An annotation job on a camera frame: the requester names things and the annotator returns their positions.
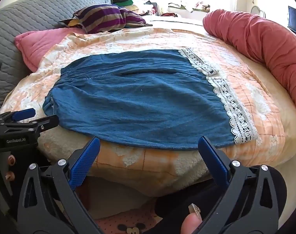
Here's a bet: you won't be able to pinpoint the left hand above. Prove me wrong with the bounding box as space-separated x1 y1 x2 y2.
5 155 16 181

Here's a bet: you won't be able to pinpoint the purple striped cloth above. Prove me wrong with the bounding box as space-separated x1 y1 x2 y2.
59 4 149 34

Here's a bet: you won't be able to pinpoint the blue pants with lace trim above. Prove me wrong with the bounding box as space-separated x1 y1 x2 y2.
43 49 258 151

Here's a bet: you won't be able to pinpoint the pink pillow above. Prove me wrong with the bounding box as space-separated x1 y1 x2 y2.
14 28 85 72

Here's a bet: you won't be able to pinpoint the red rolled duvet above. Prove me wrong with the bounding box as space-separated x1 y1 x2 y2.
202 10 296 106

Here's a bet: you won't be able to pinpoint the pile of clothes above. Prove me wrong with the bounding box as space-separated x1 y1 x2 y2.
111 0 211 18

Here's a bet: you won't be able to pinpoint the right hand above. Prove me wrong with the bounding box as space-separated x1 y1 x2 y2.
181 203 202 234

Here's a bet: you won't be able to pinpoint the grey quilted headboard cushion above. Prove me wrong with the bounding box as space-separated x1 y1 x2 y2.
0 0 111 108

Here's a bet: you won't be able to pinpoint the pink mickey mouse slipper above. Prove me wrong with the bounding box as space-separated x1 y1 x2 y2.
95 200 162 233

